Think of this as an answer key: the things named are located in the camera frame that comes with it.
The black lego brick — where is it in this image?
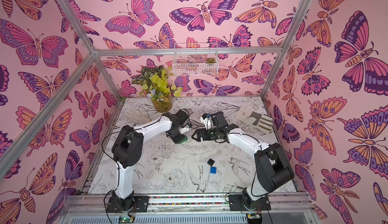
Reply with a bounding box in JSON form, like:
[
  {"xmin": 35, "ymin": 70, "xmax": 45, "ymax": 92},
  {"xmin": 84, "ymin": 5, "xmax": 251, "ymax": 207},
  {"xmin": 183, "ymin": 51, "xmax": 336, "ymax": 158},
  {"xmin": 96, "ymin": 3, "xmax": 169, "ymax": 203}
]
[{"xmin": 207, "ymin": 158, "xmax": 215, "ymax": 166}]

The blue lego brick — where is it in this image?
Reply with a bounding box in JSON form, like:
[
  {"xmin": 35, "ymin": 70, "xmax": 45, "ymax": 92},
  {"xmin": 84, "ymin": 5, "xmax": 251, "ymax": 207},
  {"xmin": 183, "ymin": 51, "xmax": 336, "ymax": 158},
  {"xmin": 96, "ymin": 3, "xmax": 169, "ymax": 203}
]
[{"xmin": 210, "ymin": 166, "xmax": 217, "ymax": 175}]

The aluminium front rail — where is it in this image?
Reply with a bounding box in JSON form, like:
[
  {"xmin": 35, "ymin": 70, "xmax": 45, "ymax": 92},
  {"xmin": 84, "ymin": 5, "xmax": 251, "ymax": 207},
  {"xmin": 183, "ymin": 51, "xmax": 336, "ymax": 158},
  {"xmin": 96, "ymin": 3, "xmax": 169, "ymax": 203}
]
[{"xmin": 61, "ymin": 192, "xmax": 313, "ymax": 215}]

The grey striped work glove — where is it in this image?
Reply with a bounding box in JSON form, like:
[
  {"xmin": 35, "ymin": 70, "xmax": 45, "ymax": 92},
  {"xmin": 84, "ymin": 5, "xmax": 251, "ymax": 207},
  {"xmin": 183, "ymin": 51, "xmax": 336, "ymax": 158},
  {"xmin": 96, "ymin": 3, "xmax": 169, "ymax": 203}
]
[{"xmin": 235, "ymin": 107, "xmax": 273, "ymax": 134}]

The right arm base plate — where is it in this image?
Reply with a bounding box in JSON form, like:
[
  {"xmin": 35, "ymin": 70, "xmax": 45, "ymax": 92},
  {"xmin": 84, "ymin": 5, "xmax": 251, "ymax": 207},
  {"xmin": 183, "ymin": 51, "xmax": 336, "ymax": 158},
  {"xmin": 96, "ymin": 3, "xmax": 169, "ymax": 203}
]
[{"xmin": 227, "ymin": 194, "xmax": 271, "ymax": 211}]

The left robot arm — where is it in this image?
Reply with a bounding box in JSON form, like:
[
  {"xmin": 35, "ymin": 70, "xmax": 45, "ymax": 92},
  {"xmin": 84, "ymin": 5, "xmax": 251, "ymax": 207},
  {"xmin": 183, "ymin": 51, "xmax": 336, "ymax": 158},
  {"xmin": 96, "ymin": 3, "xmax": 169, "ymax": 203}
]
[{"xmin": 112, "ymin": 109, "xmax": 190, "ymax": 201}]

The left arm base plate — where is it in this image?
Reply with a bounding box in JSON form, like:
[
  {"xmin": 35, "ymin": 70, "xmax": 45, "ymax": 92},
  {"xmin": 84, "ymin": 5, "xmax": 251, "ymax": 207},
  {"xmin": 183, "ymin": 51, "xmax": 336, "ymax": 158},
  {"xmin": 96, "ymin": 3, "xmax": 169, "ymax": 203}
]
[{"xmin": 107, "ymin": 196, "xmax": 150, "ymax": 213}]

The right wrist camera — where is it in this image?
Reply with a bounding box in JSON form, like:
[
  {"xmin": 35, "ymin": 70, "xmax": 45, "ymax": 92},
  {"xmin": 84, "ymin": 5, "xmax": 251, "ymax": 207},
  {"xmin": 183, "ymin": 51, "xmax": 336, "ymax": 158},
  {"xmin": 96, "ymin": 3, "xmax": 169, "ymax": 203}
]
[{"xmin": 201, "ymin": 114, "xmax": 213, "ymax": 130}]

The potted green plant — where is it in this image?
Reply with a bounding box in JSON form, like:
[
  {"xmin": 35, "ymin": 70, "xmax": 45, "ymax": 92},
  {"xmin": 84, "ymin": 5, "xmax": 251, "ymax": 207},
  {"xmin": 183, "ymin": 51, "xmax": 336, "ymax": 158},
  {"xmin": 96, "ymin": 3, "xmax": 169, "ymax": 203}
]
[{"xmin": 132, "ymin": 66, "xmax": 183, "ymax": 113}]

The white work glove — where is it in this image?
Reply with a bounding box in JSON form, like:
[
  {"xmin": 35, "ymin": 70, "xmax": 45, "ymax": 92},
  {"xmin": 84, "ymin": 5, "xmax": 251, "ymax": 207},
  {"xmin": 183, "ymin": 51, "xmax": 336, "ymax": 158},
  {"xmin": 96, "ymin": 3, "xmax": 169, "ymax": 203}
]
[{"xmin": 124, "ymin": 108, "xmax": 151, "ymax": 125}]

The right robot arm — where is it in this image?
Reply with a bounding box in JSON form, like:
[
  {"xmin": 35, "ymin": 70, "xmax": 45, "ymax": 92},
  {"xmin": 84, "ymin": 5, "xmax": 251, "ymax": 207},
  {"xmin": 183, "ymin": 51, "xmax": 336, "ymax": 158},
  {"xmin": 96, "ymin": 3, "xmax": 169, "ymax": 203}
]
[{"xmin": 192, "ymin": 111, "xmax": 295, "ymax": 202}]

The white wire basket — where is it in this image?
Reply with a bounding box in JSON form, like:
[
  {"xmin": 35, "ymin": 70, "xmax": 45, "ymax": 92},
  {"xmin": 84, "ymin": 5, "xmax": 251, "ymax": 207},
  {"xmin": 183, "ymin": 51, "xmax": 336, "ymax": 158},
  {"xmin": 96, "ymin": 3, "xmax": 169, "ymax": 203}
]
[{"xmin": 170, "ymin": 42, "xmax": 219, "ymax": 76}]

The small succulent in basket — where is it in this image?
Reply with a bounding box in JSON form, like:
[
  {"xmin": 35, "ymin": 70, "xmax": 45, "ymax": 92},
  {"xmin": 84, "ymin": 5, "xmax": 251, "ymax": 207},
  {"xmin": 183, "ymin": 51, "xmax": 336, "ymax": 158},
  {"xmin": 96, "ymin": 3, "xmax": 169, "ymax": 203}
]
[{"xmin": 206, "ymin": 57, "xmax": 216, "ymax": 64}]

